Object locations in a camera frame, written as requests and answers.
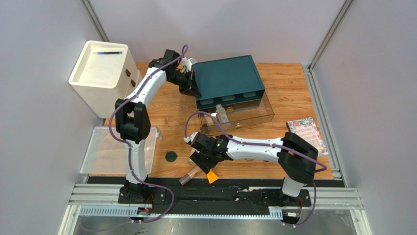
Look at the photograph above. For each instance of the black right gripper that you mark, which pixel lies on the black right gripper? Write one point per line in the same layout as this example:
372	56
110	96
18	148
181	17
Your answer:
204	157

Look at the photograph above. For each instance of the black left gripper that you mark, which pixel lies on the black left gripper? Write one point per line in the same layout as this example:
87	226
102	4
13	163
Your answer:
191	88

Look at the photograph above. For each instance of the orange tube white cap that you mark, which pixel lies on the orange tube white cap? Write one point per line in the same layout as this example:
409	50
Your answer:
212	176

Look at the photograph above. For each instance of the pink foundation tube silver cap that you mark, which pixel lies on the pink foundation tube silver cap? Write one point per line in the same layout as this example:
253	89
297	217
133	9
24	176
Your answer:
190	175

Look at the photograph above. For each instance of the clear bottle blue liquid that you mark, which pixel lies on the clear bottle blue liquid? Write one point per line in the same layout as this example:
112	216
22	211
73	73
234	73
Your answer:
221	114

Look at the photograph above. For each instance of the clear acrylic drawer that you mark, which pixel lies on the clear acrylic drawer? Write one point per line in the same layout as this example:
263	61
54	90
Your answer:
240	115

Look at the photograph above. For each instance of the rose gold foundation bottle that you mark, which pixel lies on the rose gold foundation bottle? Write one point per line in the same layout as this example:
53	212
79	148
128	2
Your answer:
207	122

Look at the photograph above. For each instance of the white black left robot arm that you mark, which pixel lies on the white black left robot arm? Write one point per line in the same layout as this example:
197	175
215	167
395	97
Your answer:
133	122

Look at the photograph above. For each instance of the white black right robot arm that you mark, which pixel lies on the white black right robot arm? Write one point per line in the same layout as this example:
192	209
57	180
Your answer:
296	156

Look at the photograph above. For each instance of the dark green round compact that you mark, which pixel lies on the dark green round compact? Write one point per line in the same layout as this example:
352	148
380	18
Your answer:
171	156

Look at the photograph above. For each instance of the teal drawer organizer box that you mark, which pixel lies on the teal drawer organizer box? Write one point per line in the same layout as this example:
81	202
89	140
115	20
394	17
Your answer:
228	81

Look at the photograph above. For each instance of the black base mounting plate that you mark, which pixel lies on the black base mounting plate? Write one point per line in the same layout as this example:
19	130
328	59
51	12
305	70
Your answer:
262	197

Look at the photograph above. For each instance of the white storage cabinet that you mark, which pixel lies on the white storage cabinet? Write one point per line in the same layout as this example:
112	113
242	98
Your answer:
104	73

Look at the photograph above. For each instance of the clear plastic zip pouch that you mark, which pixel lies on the clear plastic zip pouch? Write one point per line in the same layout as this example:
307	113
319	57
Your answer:
108	157

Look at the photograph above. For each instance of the floral pink palette box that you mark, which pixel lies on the floral pink palette box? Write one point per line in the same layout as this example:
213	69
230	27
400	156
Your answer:
307	129

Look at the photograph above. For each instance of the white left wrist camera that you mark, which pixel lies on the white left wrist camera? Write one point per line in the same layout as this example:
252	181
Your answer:
188	63

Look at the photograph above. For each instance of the aluminium rail frame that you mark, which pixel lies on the aluminium rail frame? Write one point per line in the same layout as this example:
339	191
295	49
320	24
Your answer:
93	209

